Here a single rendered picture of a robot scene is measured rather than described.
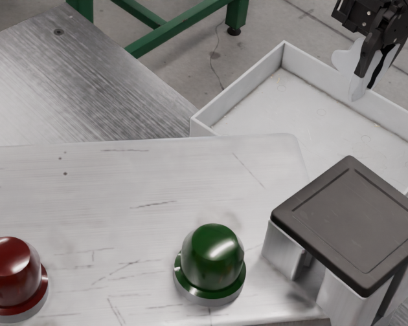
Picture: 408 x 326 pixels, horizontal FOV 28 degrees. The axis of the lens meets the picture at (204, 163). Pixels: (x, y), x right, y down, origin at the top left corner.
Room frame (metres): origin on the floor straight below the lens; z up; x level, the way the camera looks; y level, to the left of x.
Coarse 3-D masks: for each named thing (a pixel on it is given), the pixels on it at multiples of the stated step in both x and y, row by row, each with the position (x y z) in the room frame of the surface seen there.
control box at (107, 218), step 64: (0, 192) 0.19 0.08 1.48; (64, 192) 0.20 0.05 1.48; (128, 192) 0.20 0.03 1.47; (192, 192) 0.21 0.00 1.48; (256, 192) 0.21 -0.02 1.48; (64, 256) 0.17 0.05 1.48; (128, 256) 0.17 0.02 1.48; (256, 256) 0.18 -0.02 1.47; (64, 320) 0.14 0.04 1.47; (128, 320) 0.14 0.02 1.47; (192, 320) 0.15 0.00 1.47; (256, 320) 0.15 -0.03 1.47; (320, 320) 0.16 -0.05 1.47
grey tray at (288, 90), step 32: (256, 64) 0.84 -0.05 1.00; (288, 64) 0.89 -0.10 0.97; (320, 64) 0.86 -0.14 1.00; (224, 96) 0.78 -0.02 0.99; (256, 96) 0.83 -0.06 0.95; (288, 96) 0.83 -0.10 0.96; (320, 96) 0.84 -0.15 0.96; (192, 128) 0.73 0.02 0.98; (224, 128) 0.76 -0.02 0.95; (256, 128) 0.77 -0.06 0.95; (288, 128) 0.78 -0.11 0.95; (320, 128) 0.78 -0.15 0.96; (352, 128) 0.79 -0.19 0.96; (384, 128) 0.79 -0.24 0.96; (320, 160) 0.72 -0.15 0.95; (384, 160) 0.74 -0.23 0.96
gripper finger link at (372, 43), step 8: (384, 24) 0.83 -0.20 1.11; (376, 32) 0.81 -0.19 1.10; (368, 40) 0.81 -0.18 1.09; (376, 40) 0.81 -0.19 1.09; (368, 48) 0.80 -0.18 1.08; (376, 48) 0.81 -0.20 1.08; (360, 56) 0.81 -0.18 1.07; (368, 56) 0.80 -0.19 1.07; (360, 64) 0.81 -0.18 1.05; (368, 64) 0.80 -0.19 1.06; (360, 72) 0.80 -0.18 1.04
